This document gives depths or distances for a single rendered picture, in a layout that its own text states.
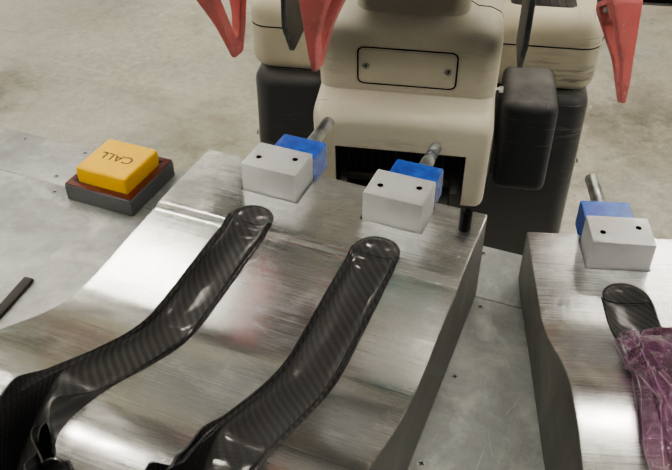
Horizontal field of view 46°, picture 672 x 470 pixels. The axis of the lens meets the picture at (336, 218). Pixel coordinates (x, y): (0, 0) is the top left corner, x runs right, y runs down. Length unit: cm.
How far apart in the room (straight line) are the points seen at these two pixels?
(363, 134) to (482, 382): 43
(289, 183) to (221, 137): 181
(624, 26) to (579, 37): 64
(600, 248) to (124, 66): 242
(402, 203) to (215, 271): 15
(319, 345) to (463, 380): 14
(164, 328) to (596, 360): 30
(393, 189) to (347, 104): 36
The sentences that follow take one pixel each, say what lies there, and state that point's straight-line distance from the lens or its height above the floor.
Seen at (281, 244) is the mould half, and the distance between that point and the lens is 62.
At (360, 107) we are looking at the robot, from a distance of 97.
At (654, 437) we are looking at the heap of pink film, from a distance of 51.
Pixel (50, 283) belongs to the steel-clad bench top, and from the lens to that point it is 76.
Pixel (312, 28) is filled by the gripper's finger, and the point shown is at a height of 105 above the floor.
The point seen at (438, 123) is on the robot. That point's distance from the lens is 96.
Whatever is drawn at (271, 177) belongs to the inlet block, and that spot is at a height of 91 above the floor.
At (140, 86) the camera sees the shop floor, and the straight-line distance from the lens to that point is 279.
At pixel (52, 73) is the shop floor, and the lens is 296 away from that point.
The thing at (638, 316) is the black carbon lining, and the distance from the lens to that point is 66.
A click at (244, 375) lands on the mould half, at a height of 89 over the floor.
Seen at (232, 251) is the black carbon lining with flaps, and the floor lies 88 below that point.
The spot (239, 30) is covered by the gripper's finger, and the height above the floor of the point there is 102.
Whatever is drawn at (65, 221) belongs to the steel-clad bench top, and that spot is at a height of 80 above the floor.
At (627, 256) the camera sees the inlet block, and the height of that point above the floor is 87.
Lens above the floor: 128
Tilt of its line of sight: 38 degrees down
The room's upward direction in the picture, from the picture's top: straight up
